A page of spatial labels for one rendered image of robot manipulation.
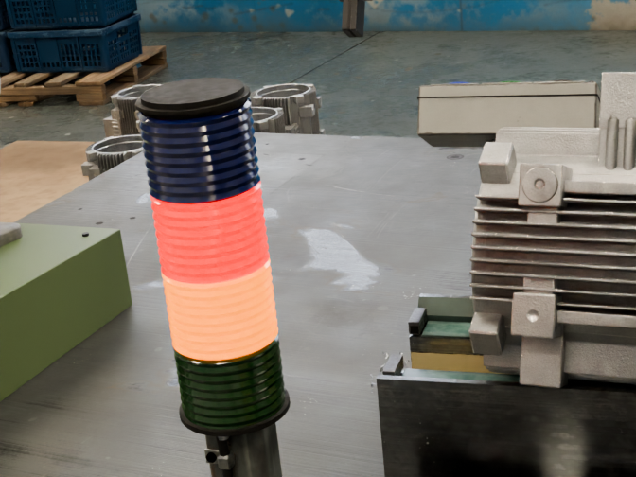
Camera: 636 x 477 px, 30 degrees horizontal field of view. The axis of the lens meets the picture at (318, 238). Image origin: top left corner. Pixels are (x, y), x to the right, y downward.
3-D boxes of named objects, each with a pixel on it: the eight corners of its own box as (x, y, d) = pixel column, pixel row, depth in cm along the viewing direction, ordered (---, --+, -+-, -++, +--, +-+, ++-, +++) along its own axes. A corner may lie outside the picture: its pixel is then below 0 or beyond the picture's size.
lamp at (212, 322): (291, 317, 69) (284, 244, 67) (257, 364, 63) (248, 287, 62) (196, 312, 70) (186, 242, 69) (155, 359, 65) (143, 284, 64)
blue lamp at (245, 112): (275, 168, 65) (266, 89, 64) (238, 205, 60) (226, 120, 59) (176, 168, 67) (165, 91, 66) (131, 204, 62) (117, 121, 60)
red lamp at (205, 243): (284, 244, 67) (275, 168, 65) (248, 287, 62) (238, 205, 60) (186, 242, 69) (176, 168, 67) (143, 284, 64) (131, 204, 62)
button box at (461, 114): (602, 147, 116) (603, 94, 117) (596, 133, 110) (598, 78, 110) (431, 148, 122) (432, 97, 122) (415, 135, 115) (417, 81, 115)
